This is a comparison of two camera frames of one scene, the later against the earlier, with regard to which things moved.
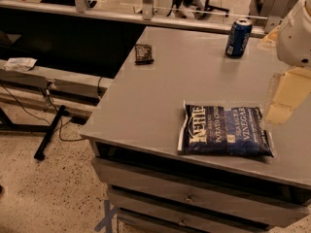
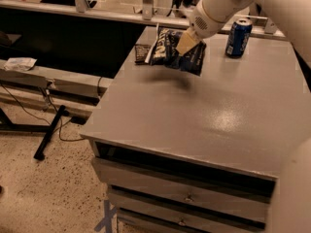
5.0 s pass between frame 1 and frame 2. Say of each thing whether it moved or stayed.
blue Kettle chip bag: moved
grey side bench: stayed
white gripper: moved
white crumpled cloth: stayed
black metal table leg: stayed
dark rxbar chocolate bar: stayed
